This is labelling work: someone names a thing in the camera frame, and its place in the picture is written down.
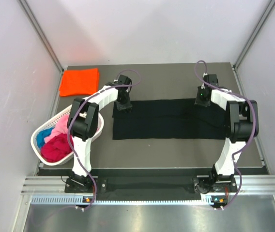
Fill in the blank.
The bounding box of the aluminium frame post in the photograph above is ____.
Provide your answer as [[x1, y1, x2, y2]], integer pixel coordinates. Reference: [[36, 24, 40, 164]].
[[17, 0, 64, 73], [232, 0, 275, 71]]

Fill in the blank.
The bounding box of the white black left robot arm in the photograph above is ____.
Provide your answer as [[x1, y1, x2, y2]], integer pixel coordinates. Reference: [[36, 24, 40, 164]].
[[66, 74, 132, 192]]

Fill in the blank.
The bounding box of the folded orange t-shirt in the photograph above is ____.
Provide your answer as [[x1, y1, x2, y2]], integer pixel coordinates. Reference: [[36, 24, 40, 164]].
[[59, 68, 100, 97]]

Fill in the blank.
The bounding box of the magenta t-shirt in basket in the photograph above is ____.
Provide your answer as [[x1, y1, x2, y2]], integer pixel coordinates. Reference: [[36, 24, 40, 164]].
[[41, 133, 72, 163]]

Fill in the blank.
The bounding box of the slotted grey cable duct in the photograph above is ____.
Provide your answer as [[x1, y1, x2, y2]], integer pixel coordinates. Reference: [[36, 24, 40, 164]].
[[31, 195, 224, 206]]

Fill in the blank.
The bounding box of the blue t-shirt in basket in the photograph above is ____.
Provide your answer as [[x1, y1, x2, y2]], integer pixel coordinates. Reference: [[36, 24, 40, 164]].
[[36, 128, 53, 149]]

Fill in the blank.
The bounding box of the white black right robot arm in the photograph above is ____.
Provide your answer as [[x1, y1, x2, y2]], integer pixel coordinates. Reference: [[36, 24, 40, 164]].
[[195, 72, 259, 191]]

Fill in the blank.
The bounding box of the pink t-shirt in basket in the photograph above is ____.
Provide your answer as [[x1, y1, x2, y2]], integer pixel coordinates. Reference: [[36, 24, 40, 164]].
[[44, 115, 69, 143]]

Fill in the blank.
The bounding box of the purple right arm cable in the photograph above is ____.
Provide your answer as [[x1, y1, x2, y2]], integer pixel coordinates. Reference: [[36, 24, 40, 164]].
[[194, 60, 258, 211]]

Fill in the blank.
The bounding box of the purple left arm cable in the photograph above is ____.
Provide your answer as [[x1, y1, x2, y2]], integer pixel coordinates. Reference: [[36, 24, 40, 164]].
[[66, 69, 142, 211]]

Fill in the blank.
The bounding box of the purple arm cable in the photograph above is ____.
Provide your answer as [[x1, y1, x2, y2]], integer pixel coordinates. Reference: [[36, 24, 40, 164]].
[[194, 60, 258, 211], [66, 69, 142, 211]]

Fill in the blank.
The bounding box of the left aluminium frame post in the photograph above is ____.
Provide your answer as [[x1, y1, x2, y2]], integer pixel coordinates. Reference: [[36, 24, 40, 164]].
[[17, 0, 64, 73]]

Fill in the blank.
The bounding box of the black t-shirt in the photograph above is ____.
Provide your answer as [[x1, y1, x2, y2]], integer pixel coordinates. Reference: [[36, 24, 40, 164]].
[[112, 99, 226, 140]]

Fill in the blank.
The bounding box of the right aluminium frame post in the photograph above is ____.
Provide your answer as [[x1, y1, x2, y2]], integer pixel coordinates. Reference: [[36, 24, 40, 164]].
[[232, 0, 275, 71]]

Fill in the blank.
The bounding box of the white plastic laundry basket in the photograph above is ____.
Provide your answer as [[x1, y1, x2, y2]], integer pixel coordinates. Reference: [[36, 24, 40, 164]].
[[31, 106, 104, 171]]

